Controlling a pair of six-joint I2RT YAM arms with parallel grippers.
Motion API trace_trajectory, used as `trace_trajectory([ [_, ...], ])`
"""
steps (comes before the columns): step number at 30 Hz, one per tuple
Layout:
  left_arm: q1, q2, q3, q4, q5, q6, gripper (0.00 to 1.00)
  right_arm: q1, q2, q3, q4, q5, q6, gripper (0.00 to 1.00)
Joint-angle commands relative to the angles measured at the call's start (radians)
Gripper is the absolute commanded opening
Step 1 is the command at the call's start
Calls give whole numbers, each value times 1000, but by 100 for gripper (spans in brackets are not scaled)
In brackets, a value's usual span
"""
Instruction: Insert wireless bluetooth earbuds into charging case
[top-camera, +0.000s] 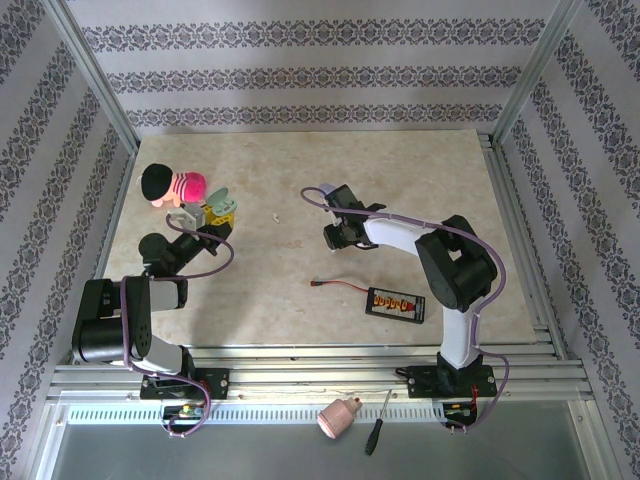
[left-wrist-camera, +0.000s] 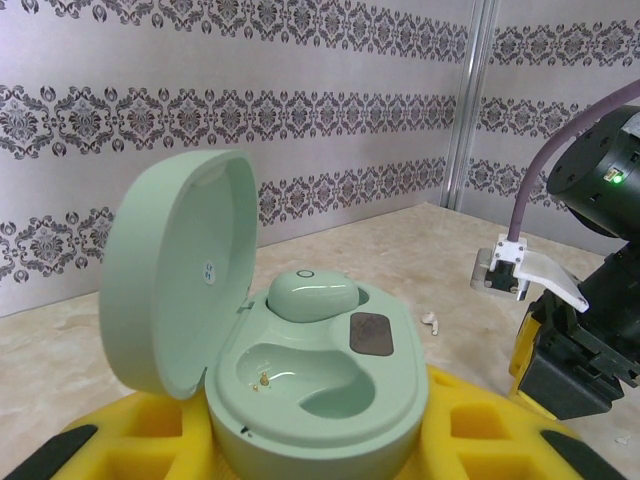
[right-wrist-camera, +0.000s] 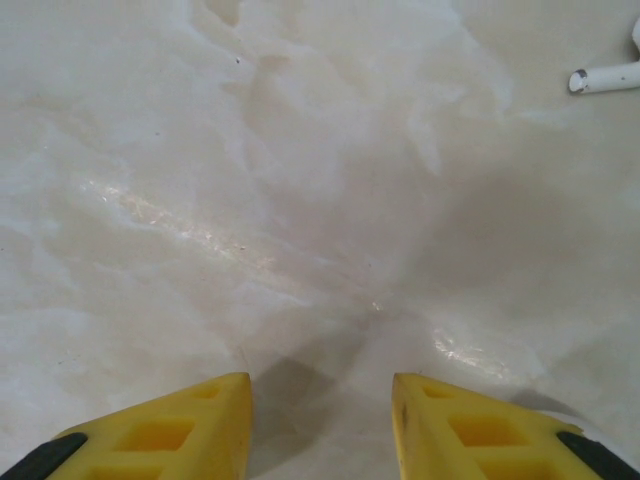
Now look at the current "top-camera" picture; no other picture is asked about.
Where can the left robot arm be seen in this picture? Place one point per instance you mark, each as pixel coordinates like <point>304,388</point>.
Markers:
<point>100,320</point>

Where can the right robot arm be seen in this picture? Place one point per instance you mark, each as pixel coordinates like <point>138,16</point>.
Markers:
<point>460,270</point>

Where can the pink plush toy black hat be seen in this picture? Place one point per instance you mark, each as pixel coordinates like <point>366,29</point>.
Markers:
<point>170,187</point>

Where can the black battery pack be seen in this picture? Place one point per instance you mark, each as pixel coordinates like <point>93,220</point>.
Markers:
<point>395,304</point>

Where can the small circuit board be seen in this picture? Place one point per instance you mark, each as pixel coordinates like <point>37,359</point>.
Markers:
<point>457,411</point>
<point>185,411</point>

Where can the pink toy gas canister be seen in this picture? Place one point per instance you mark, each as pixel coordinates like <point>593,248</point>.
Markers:
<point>336,419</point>

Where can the grey sheet metal panel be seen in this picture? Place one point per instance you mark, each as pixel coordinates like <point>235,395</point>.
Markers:
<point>250,455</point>

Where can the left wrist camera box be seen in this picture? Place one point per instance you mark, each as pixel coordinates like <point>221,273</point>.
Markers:
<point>187,216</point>

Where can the aluminium side rail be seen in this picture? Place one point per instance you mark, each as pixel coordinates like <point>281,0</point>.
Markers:
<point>510,200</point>
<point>120,195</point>

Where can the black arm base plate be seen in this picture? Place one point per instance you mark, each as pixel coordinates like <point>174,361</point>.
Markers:
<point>425,382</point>
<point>215,382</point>

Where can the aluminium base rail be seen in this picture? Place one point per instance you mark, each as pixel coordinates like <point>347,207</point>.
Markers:
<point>325,380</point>

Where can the aluminium frame post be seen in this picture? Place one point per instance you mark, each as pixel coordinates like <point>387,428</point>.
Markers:
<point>97,75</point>
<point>537,70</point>

